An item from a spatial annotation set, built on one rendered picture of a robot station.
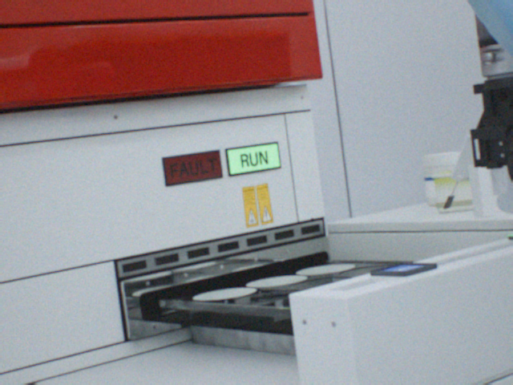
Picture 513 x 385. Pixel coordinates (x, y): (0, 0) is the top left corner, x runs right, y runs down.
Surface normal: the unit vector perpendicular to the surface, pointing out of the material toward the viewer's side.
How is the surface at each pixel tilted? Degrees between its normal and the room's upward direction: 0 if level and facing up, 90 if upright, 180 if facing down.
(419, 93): 90
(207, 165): 90
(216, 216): 90
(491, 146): 90
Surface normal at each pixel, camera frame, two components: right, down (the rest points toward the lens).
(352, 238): -0.77, 0.13
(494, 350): 0.62, -0.04
